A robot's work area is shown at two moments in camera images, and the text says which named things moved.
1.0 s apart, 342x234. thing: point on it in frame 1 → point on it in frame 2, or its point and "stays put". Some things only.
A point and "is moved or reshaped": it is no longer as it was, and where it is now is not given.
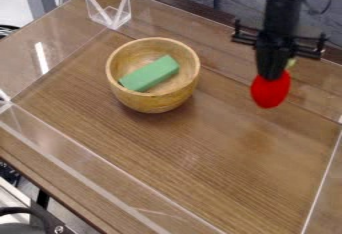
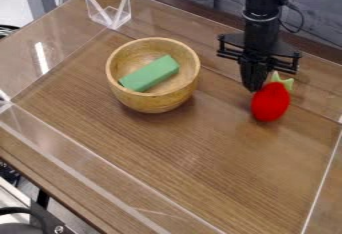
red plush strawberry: (270, 92) is moved or reshaped
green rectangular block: (150, 74) stays put
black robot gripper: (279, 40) → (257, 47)
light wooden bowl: (167, 95) stays put
